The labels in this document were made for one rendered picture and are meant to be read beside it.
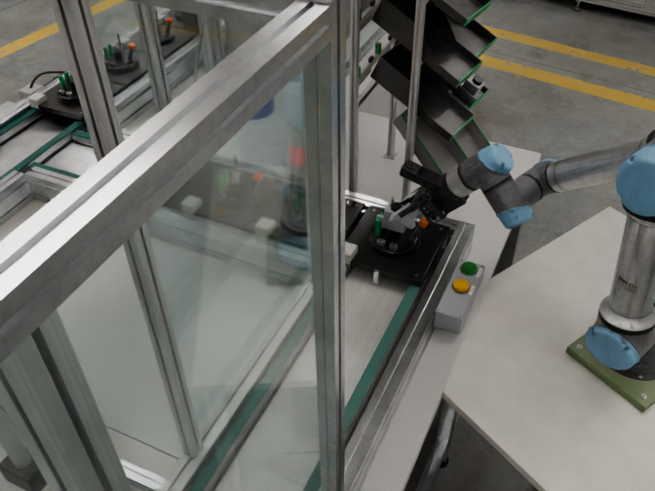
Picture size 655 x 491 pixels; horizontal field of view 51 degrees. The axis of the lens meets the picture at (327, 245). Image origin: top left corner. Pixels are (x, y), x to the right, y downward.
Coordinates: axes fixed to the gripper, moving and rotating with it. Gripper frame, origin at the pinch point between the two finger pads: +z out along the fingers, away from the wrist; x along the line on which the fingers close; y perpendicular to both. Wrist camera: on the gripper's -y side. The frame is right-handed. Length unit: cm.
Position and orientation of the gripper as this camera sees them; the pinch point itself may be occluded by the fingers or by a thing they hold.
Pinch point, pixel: (394, 210)
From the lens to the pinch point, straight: 180.6
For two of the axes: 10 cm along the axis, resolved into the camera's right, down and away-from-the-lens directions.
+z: -6.0, 3.7, 7.2
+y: 6.8, 7.0, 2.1
